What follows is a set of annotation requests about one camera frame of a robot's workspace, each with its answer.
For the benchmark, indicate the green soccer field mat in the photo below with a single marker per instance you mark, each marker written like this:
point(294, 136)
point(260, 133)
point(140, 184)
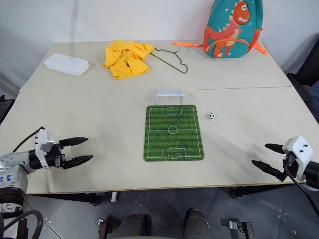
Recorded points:
point(173, 133)

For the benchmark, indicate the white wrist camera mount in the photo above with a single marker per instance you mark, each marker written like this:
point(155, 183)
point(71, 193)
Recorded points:
point(44, 142)
point(299, 152)

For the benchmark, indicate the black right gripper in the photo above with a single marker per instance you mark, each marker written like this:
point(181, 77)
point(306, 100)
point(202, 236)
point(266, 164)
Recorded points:
point(289, 161)

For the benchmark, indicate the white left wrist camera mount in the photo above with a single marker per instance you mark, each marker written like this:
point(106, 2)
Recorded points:
point(44, 142)

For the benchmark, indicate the small soccer ball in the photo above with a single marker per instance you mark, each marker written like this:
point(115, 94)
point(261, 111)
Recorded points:
point(211, 115)

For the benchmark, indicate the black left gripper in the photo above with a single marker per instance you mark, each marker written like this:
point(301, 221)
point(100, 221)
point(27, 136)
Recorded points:
point(54, 157)

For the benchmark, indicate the black table frame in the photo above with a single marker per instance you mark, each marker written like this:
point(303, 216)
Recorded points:
point(74, 196)

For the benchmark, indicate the metal foot clamp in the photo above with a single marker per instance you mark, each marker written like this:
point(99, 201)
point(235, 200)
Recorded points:
point(103, 227)
point(240, 227)

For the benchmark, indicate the yellow crumpled garment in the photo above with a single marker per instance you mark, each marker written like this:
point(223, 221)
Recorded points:
point(127, 58)

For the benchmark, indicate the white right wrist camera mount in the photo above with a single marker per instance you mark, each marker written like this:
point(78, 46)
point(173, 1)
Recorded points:
point(299, 152)

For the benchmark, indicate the dark monitor edge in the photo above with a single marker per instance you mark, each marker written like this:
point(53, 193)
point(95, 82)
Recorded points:
point(5, 107)

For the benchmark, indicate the dark rounded robot knee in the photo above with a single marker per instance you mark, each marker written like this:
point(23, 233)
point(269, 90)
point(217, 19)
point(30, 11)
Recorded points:
point(197, 224)

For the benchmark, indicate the white miniature goal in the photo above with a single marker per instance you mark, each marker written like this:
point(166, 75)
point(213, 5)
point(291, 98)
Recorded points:
point(170, 95)

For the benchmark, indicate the teal dinosaur backpack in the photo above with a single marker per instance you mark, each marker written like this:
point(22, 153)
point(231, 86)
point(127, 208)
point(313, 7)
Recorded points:
point(230, 30)

